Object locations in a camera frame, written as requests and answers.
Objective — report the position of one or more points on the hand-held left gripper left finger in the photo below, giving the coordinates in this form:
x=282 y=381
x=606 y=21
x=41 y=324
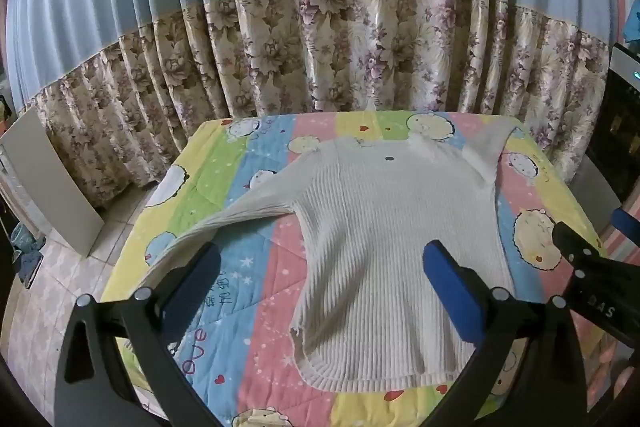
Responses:
x=192 y=282

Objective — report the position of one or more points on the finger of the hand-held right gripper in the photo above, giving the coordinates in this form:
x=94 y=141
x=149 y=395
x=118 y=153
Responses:
x=595 y=277
x=627 y=222

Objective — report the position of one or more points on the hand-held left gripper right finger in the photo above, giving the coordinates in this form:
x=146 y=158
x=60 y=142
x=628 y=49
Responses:
x=450 y=289

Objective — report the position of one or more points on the white ribbed knit sweater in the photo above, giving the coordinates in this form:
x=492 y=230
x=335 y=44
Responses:
x=380 y=232

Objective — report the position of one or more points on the colourful cartoon printed quilt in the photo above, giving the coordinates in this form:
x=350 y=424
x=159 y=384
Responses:
x=260 y=267

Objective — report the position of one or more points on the black appliance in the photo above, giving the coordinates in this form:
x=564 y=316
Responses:
x=617 y=132

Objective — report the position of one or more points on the dark teal cloth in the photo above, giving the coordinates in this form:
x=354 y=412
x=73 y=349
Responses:
x=27 y=257

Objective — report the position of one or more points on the white flat board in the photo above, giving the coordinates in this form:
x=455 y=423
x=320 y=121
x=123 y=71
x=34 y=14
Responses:
x=45 y=177

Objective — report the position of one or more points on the light blue cloth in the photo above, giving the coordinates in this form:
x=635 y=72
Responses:
x=634 y=22

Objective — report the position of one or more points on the blue floral curtain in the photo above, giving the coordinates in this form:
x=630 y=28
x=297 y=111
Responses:
x=300 y=32

